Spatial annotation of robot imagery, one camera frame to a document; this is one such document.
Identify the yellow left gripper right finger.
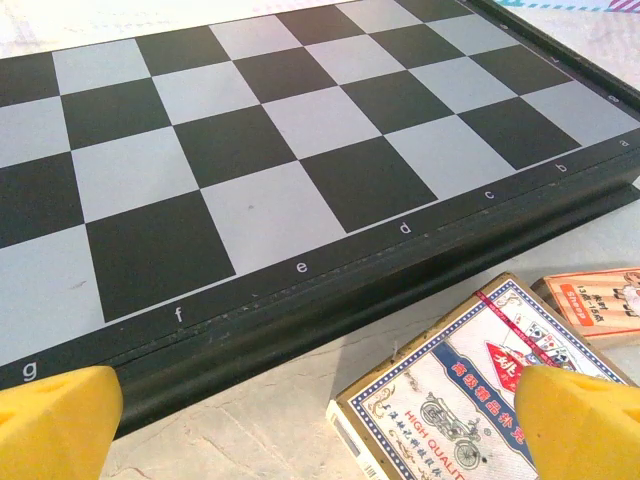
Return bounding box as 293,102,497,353
514,365,640,480

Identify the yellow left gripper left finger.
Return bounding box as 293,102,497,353
0,364,124,480

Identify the small patterned card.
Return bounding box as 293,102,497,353
325,272,639,480

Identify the black and white chessboard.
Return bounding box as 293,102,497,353
0,0,640,439

